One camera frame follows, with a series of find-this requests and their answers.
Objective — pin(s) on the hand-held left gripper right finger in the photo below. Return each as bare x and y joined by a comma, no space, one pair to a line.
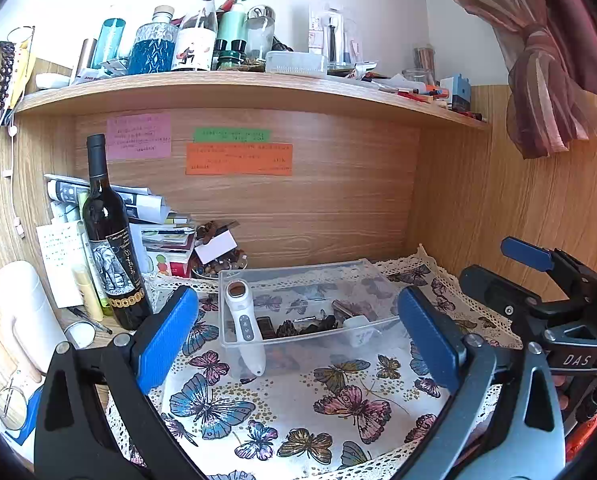
428,332

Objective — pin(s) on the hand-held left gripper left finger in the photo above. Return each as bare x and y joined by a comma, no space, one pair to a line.
166,340

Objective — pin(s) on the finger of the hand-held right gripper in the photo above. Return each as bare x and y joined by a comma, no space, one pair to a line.
526,253
493,290

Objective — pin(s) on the small white adapter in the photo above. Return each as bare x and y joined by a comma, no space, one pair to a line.
357,330

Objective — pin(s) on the white handheld facial massager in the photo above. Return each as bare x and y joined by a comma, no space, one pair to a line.
244,325

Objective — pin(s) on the gold lipstick tube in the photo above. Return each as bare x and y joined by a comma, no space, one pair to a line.
266,327

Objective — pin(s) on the small black clip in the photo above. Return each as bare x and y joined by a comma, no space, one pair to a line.
326,324

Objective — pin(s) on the clear plastic storage box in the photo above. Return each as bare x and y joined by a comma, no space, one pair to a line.
308,285

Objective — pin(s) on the person's right hand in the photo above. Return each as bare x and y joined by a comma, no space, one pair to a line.
560,392

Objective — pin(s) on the thin black pen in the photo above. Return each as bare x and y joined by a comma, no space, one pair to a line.
91,321

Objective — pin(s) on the small round mirror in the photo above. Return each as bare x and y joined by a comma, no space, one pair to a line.
80,335

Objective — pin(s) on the yellow tube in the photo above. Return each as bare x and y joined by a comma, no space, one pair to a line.
88,292

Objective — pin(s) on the bowl of brown beads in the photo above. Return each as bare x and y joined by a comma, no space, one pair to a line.
223,266

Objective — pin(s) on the stack of booklets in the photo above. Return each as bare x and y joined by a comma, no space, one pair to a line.
171,242

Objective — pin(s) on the dark wine bottle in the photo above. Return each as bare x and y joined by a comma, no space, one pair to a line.
111,240

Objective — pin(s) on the white handwritten paper note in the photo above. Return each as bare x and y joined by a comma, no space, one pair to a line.
58,260

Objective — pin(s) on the butterfly print lace tablecloth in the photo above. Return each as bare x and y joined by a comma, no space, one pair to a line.
288,405

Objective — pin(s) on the white tumbler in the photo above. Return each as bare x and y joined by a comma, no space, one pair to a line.
23,310

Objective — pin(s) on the blue and white card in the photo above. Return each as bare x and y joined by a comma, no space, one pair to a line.
26,430

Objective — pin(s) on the blue and white box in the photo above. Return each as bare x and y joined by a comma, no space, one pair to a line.
456,91

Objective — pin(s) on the rolled magazines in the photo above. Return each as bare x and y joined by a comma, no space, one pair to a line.
68,191

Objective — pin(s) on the orange sticky note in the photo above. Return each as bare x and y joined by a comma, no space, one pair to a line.
238,159

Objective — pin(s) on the pink sticky note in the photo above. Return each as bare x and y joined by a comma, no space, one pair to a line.
138,136

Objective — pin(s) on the small glass jar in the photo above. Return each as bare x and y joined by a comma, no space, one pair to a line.
417,76

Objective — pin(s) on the striped brown curtain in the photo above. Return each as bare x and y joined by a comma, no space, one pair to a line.
543,45

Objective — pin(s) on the green sticky note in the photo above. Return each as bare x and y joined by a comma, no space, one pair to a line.
232,135

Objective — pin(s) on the brown stick jar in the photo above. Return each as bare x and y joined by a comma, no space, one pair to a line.
424,60

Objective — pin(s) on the wooden shelf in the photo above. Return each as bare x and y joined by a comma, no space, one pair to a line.
228,91

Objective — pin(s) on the small white oval case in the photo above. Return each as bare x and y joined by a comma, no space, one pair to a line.
51,81

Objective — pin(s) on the blue patterned glass bottle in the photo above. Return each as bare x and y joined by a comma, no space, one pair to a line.
152,52

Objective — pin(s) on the clear case with metal item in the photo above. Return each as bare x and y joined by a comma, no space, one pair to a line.
333,35

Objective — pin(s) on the silver tube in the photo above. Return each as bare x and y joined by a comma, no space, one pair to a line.
83,60

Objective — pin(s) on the white plastic lidded box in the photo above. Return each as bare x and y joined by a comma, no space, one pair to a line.
296,62

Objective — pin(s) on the tall teal bottle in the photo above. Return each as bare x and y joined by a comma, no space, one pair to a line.
109,45

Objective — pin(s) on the clear bottle illustrated label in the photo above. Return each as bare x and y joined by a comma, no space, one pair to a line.
196,40

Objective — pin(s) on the green pump bottle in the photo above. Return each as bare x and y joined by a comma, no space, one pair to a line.
231,25

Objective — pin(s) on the glass jar metal lid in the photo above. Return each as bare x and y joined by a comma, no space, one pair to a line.
261,32

